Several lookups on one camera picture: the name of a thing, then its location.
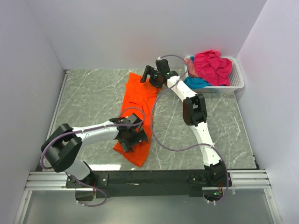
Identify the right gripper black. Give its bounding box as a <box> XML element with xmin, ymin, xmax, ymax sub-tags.
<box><xmin>139</xmin><ymin>66</ymin><xmax>162</xmax><ymax>89</ymax></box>

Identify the orange t shirt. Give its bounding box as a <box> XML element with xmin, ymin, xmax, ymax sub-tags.
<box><xmin>113</xmin><ymin>72</ymin><xmax>160</xmax><ymax>167</ymax></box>

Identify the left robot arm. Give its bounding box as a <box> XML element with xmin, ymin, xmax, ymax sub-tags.
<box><xmin>41</xmin><ymin>113</ymin><xmax>148</xmax><ymax>188</ymax></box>

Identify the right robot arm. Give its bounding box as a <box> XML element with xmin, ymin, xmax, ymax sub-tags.
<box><xmin>140</xmin><ymin>58</ymin><xmax>229</xmax><ymax>186</ymax></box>

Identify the light pink t shirt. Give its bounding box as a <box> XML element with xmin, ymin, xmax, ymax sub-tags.
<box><xmin>185</xmin><ymin>57</ymin><xmax>200</xmax><ymax>78</ymax></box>

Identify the teal blue t shirt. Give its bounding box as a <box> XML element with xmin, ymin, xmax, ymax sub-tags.
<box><xmin>182</xmin><ymin>56</ymin><xmax>212</xmax><ymax>90</ymax></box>

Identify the magenta t shirt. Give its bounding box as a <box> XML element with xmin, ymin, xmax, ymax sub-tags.
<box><xmin>193</xmin><ymin>50</ymin><xmax>233</xmax><ymax>86</ymax></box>

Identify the white plastic laundry basket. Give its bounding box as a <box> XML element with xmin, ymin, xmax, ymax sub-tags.
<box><xmin>184</xmin><ymin>56</ymin><xmax>244</xmax><ymax>93</ymax></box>

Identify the right aluminium rail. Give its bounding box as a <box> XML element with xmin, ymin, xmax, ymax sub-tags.
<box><xmin>202</xmin><ymin>169</ymin><xmax>272</xmax><ymax>190</ymax></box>

